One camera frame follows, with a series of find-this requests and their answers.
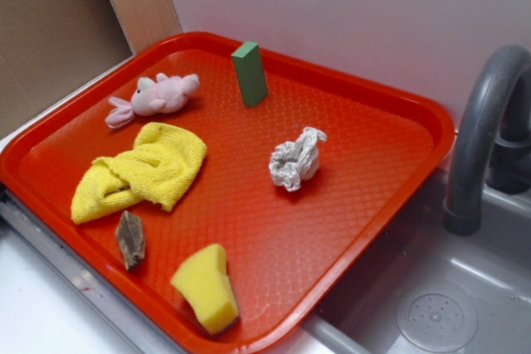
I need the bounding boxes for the sink drain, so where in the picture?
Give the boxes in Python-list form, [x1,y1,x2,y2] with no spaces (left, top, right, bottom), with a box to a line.
[396,290,478,353]

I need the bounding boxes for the red plastic tray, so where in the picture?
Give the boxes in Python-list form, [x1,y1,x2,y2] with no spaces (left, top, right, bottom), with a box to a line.
[1,32,455,353]

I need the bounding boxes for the brown wood piece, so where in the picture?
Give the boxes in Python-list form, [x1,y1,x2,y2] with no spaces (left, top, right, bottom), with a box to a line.
[115,211,146,271]

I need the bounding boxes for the yellow sponge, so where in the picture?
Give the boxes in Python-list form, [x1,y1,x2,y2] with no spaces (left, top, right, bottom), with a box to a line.
[171,243,239,336]

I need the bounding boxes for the white paper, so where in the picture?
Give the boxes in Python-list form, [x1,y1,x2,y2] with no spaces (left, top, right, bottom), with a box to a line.
[269,127,328,192]

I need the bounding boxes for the yellow cloth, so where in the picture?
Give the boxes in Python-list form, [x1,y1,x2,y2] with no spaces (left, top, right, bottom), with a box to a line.
[71,122,207,225]

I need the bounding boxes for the grey faucet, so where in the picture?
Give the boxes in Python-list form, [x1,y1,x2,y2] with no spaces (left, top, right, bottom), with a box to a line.
[444,45,530,235]

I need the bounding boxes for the pink plush toy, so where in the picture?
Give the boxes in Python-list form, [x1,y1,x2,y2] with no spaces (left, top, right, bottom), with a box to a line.
[105,73,200,129]

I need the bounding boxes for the green rectangular block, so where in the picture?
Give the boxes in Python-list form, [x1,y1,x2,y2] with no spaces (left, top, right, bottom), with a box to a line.
[231,41,268,107]

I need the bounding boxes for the grey sink basin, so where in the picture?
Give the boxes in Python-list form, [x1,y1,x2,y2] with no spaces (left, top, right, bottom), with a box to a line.
[304,167,531,354]

